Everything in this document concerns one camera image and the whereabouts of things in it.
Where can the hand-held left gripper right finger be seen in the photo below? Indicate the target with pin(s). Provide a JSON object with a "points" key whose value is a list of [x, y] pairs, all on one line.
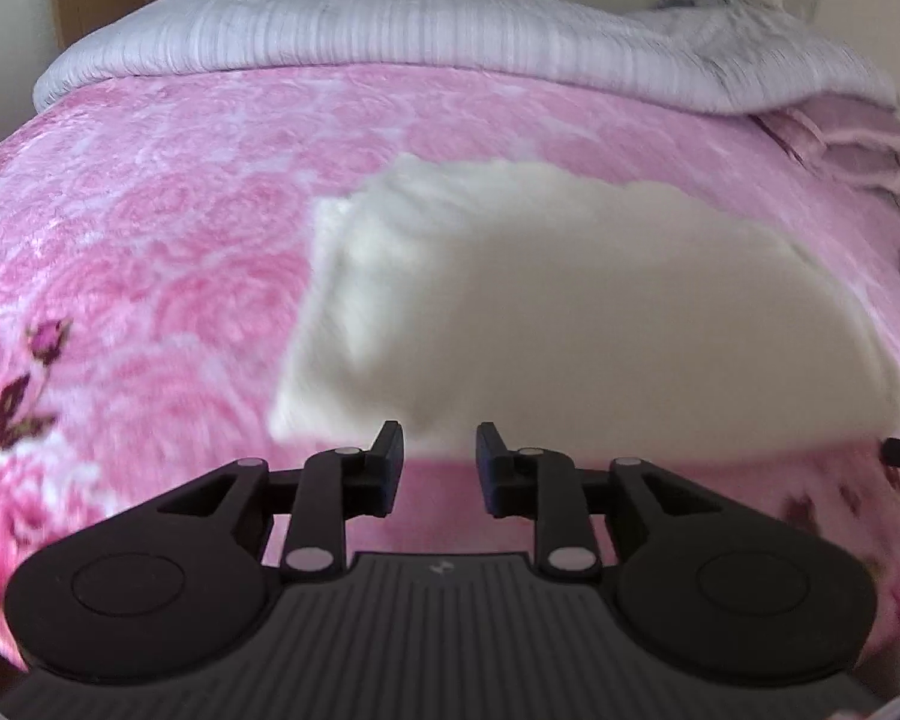
{"points": [[495, 472]]}

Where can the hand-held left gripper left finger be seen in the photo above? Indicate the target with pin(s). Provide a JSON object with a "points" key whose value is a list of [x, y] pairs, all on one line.
{"points": [[386, 472]]}

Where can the white striped sweater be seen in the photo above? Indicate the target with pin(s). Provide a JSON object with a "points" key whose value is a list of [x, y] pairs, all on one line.
{"points": [[570, 300]]}

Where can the purple pillow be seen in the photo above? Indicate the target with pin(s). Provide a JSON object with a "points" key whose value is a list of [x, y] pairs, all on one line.
{"points": [[847, 142]]}

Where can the pink floral blanket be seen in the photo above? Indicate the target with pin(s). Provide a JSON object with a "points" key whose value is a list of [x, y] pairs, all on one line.
{"points": [[157, 240]]}

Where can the striped lilac quilt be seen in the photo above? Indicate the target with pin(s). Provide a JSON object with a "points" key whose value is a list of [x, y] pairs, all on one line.
{"points": [[345, 22]]}

